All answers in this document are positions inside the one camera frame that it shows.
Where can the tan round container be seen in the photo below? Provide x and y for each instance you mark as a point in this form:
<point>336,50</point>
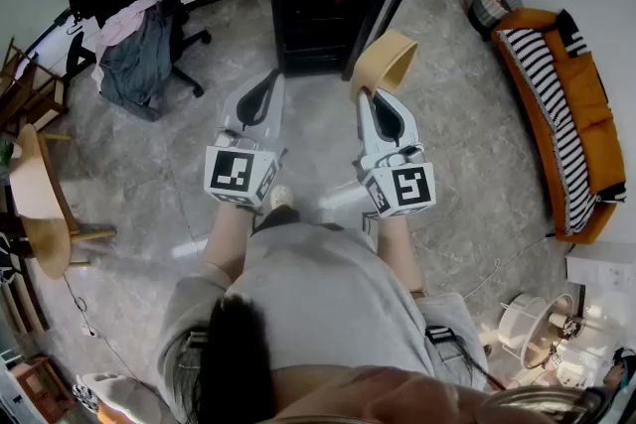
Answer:
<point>370,69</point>

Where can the person's left forearm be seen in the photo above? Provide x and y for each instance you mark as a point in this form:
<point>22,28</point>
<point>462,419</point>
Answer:
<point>228,238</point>

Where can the person's white shoe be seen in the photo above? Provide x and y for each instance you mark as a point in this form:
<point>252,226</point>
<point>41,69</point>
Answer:
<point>281,196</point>

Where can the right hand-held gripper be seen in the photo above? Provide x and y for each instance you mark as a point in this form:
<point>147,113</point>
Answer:
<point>407,186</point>

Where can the round wooden table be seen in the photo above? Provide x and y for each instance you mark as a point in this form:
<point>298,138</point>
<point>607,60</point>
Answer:
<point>37,198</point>

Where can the orange sofa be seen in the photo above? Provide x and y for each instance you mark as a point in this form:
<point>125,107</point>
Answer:
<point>588,114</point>

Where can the person's grey shirt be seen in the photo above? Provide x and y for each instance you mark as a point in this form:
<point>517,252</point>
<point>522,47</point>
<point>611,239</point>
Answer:
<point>323,298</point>

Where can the black white striped blanket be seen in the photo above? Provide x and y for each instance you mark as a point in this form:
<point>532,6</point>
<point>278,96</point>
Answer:
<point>541,84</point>

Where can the white power strip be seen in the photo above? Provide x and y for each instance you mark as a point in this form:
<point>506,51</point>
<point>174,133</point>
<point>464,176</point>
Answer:
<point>89,330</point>

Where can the black striped pillow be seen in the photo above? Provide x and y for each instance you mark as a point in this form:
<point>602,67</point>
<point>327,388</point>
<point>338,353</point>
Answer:
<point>571,35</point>

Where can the wooden chair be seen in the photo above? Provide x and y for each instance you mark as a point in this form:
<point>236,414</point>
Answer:
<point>30,89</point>

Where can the pink garment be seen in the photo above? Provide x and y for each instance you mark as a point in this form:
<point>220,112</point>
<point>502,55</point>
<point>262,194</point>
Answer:
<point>121,27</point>

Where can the person's right forearm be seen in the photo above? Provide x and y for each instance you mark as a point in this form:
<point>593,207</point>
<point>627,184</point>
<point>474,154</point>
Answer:
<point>397,248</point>

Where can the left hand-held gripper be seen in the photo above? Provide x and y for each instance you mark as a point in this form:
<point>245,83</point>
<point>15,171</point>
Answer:
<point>231,174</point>

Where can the black office chair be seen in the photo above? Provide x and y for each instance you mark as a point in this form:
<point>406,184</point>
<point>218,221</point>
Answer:
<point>186,40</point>

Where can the grey garment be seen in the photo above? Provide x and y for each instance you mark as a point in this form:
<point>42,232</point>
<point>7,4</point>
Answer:
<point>134,69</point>

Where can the white side cabinet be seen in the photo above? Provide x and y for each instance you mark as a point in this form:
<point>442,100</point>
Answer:
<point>603,268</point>

